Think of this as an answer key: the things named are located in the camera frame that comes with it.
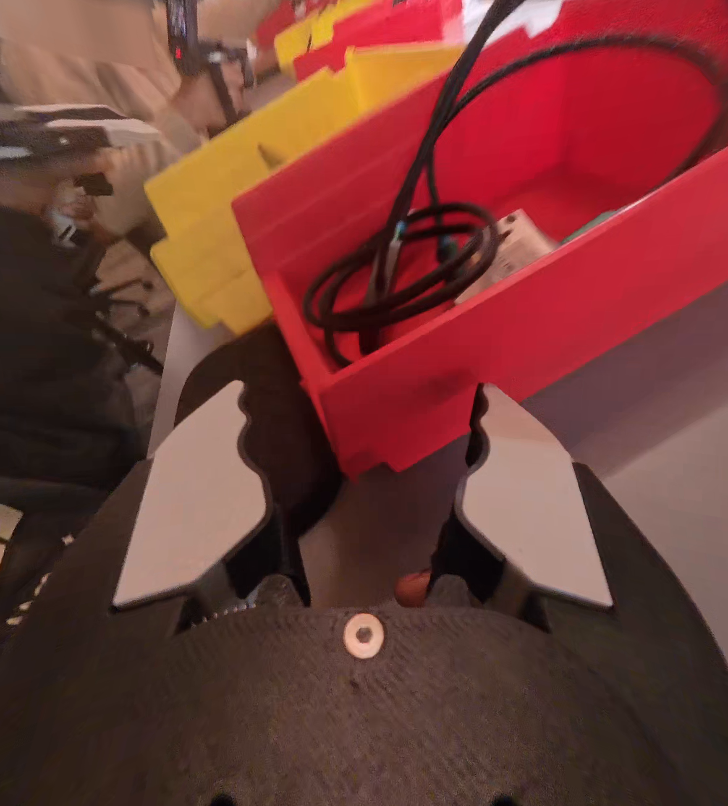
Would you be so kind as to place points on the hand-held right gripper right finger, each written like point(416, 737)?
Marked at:
point(528, 510)

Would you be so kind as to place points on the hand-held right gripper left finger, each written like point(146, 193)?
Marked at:
point(194, 504)

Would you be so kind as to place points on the red plastic bin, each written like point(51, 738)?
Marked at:
point(528, 352)
point(389, 31)

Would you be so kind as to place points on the silver HDMI splitter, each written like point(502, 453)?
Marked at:
point(515, 252)

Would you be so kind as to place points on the person's right hand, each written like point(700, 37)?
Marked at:
point(413, 589)

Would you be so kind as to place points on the yellow plastic bin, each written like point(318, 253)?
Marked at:
point(225, 208)
point(313, 34)

